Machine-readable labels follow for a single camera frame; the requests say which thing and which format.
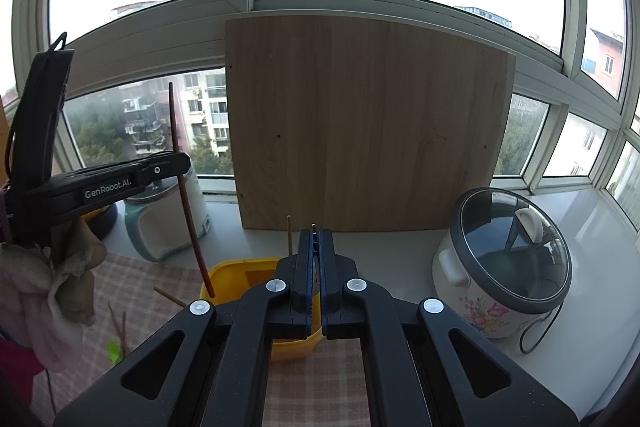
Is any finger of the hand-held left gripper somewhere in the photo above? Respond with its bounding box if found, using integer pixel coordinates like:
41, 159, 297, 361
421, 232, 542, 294
145, 152, 192, 188

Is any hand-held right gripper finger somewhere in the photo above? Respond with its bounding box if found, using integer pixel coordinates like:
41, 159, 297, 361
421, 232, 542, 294
52, 229, 321, 427
320, 229, 581, 427

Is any red wooden chopstick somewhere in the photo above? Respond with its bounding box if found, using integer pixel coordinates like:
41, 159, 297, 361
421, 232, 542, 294
168, 82, 217, 299

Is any yellow plastic container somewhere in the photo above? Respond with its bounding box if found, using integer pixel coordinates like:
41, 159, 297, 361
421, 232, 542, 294
200, 258, 324, 361

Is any person's left hand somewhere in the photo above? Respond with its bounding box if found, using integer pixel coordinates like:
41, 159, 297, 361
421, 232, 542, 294
0, 217, 108, 373

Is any dark casserole pot yellow lid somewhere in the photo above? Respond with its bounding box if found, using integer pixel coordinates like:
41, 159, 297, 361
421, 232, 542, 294
81, 201, 119, 240

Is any pink checked tablecloth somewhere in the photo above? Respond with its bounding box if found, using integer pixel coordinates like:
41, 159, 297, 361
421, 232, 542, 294
20, 252, 373, 427

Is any light wooden board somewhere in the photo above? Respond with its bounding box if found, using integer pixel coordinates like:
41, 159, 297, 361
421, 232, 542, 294
224, 17, 516, 234

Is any floral white rice cooker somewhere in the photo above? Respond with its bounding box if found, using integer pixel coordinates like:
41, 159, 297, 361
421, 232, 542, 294
432, 188, 573, 340

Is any white cooker teal handle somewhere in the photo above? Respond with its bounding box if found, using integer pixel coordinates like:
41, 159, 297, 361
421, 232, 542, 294
123, 164, 211, 264

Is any black power cable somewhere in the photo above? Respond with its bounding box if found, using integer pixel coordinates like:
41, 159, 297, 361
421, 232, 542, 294
518, 304, 553, 355

